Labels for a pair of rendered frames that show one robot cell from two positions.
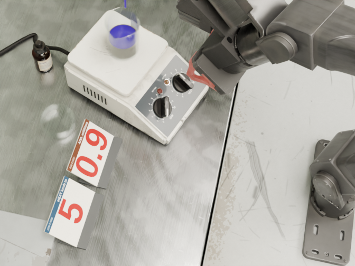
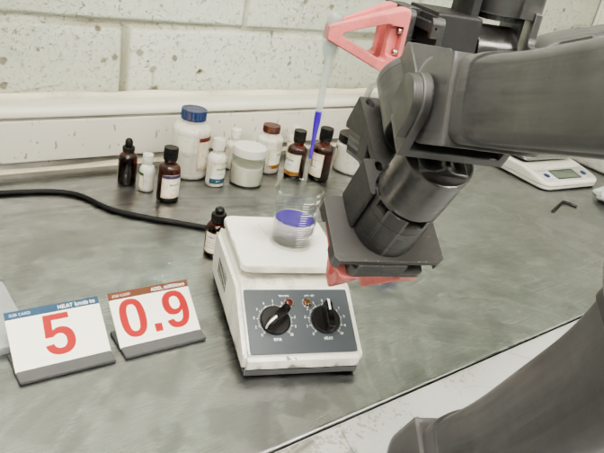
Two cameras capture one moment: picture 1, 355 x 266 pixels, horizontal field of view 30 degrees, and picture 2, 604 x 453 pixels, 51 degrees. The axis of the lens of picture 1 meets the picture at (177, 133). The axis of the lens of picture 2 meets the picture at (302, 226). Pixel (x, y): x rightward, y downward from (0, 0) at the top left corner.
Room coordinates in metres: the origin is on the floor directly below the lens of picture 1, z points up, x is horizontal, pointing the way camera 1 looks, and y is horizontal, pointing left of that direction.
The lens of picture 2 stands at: (0.08, -0.35, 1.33)
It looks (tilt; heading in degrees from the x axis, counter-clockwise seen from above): 26 degrees down; 41
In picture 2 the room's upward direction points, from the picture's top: 11 degrees clockwise
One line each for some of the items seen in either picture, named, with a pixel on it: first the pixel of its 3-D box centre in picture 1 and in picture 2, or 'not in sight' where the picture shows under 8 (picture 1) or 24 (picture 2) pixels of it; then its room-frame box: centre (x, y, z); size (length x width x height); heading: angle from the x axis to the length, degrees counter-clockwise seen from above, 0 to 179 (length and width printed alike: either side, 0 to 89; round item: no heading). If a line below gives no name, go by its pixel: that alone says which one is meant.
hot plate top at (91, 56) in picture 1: (118, 51); (281, 243); (0.57, 0.11, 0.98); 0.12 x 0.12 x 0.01; 62
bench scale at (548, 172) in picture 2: not in sight; (528, 157); (1.48, 0.25, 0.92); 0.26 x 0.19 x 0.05; 78
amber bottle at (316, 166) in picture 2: not in sight; (322, 153); (0.92, 0.38, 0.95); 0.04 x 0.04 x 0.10
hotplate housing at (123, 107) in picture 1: (132, 74); (281, 287); (0.56, 0.08, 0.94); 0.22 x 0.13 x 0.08; 62
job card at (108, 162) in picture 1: (95, 153); (156, 316); (0.42, 0.12, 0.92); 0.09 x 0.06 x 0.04; 171
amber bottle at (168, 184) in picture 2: not in sight; (169, 173); (0.61, 0.41, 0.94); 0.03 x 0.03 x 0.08
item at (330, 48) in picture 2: not in sight; (333, 35); (0.57, 0.09, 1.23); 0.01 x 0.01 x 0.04; 63
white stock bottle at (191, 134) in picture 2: not in sight; (190, 141); (0.70, 0.48, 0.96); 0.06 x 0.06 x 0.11
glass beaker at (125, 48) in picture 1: (122, 36); (293, 214); (0.57, 0.10, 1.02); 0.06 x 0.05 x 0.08; 169
